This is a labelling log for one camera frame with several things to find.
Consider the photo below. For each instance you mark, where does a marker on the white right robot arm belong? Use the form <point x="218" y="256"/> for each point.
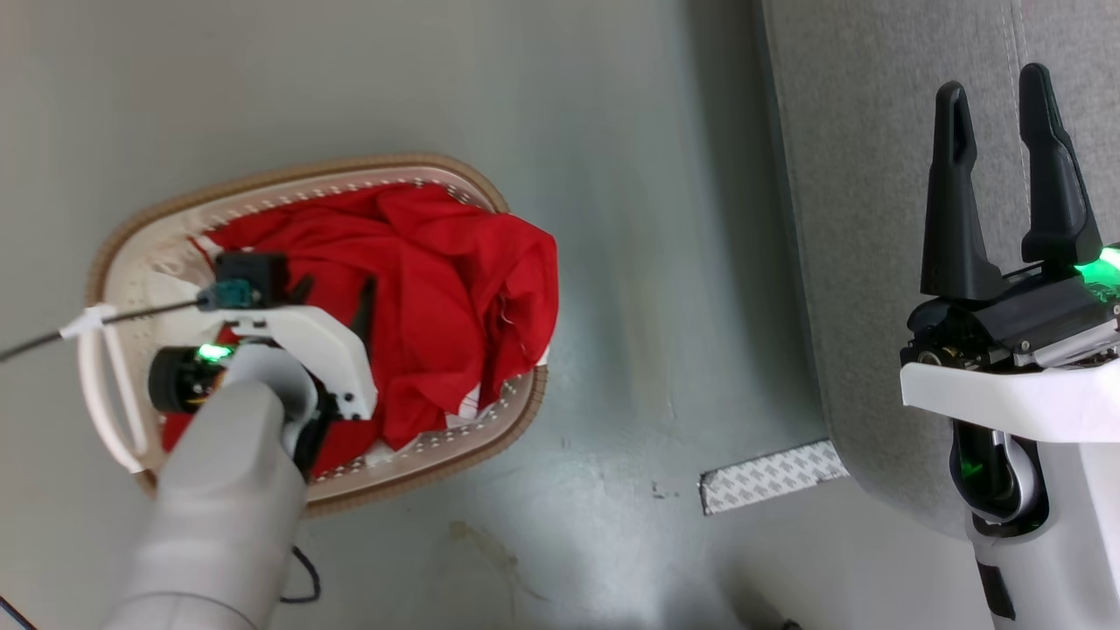
<point x="1085" y="525"/>

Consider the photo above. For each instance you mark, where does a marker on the white brown-rimmed laundry basket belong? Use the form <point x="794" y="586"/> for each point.
<point x="140" y="262"/>

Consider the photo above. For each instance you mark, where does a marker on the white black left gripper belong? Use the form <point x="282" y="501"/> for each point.
<point x="324" y="346"/>

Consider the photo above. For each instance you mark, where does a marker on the grey fabric sofa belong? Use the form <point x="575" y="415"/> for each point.
<point x="857" y="219"/>

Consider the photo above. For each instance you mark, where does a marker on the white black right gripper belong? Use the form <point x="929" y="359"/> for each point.
<point x="1032" y="324"/>

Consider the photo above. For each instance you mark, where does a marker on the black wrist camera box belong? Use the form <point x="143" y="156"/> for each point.
<point x="254" y="267"/>

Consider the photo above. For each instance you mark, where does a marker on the patterned silver floor strip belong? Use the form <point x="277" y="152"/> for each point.
<point x="770" y="477"/>

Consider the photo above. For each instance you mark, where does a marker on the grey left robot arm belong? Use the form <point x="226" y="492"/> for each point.
<point x="219" y="525"/>

